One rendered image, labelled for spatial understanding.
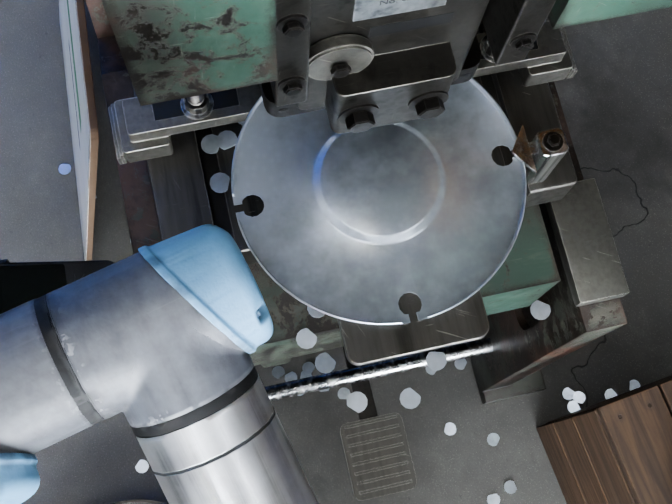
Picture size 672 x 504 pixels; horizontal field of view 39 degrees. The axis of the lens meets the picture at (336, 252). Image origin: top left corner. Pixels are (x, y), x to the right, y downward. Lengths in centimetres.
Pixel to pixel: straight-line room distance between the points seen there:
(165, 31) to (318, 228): 39
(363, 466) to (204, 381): 102
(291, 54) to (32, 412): 30
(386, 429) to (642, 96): 84
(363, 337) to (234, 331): 41
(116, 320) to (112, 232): 127
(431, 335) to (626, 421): 55
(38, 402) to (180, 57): 24
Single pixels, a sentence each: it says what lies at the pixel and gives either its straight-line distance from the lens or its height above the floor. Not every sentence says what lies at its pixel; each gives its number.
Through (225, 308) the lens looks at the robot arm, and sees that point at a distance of 50.
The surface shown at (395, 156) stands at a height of 79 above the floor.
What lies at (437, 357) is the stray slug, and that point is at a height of 65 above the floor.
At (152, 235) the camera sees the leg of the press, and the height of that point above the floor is 62.
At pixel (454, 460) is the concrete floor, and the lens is 169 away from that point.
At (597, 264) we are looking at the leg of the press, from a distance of 111.
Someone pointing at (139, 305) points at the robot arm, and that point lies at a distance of 50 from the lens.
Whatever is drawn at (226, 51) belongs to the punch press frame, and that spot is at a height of 112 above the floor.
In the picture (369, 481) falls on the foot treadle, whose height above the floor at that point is 16.
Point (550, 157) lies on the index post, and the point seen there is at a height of 79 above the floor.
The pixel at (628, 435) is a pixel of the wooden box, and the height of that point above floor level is 35.
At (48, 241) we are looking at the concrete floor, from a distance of 178.
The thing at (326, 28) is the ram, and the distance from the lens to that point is 72.
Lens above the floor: 167
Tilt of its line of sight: 75 degrees down
